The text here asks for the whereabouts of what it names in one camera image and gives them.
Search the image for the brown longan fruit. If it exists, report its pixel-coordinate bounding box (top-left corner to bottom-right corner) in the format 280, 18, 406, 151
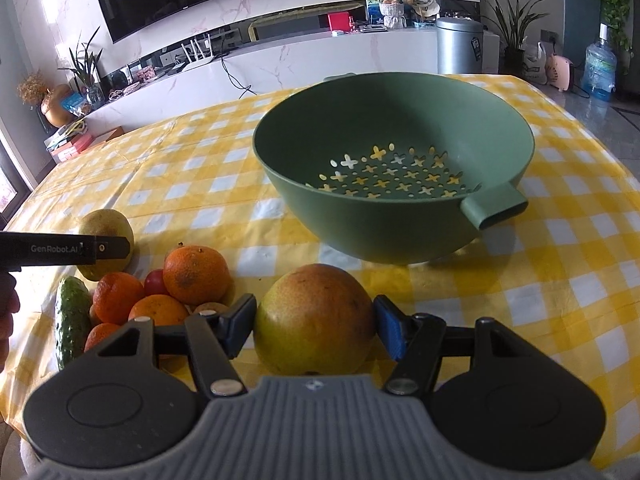
193, 302, 229, 315

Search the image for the orange mandarin front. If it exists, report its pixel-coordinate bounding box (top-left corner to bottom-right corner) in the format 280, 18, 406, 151
128, 295, 189, 326

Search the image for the orange with dark spot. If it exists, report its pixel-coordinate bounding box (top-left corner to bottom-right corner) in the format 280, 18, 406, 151
163, 245, 232, 306

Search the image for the green cucumber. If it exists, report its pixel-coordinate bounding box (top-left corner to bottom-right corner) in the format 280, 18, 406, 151
54, 276, 92, 370

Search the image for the yellow-green pear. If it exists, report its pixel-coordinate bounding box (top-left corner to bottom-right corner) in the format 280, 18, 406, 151
78, 209, 134, 282

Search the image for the large yellow-red mango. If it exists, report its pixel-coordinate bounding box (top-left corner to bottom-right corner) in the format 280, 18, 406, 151
254, 263, 375, 376

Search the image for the green colander bowl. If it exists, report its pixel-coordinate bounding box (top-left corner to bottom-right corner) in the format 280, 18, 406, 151
253, 73, 535, 264

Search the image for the person's left hand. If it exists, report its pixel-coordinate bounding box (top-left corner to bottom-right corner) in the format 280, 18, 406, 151
0, 272, 21, 370

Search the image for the small red tomato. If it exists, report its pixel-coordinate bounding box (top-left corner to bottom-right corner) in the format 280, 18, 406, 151
143, 269, 168, 296

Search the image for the small orange mandarin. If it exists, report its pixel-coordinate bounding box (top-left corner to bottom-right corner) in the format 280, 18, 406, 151
84, 323, 120, 352

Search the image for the stack of books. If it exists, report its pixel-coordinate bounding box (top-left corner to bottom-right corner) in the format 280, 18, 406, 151
43, 119, 124, 164

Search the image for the orange gourd vase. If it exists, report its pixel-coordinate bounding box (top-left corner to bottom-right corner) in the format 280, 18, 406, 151
40, 84, 77, 128

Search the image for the yellow checkered tablecloth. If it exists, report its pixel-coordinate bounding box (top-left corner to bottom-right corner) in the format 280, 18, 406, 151
9, 76, 639, 468

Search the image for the small potted grass plant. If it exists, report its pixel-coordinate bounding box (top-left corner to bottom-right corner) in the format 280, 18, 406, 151
61, 28, 105, 110

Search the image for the white wifi router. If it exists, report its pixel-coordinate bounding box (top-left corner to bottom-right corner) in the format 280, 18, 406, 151
180, 35, 215, 72

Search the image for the white marble tv cabinet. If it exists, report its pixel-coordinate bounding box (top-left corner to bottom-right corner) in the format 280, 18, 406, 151
79, 27, 501, 137

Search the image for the silver pedal trash bin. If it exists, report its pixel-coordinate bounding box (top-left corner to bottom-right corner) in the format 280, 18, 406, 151
436, 18, 484, 75

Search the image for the black soundbar speaker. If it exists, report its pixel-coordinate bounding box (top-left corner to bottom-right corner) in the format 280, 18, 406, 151
247, 12, 329, 42

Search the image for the blue water bottle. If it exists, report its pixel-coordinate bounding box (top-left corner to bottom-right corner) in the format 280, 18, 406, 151
580, 23, 617, 101

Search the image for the red box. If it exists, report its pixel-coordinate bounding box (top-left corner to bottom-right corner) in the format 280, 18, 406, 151
326, 11, 352, 32

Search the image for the teddy bear toy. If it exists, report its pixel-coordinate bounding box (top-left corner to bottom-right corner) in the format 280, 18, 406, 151
378, 0, 413, 29

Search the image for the tall potted green plant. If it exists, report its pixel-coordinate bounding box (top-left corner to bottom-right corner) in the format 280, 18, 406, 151
480, 0, 549, 77

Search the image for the black power cable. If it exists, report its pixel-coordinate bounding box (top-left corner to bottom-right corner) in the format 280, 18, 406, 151
219, 56, 260, 100

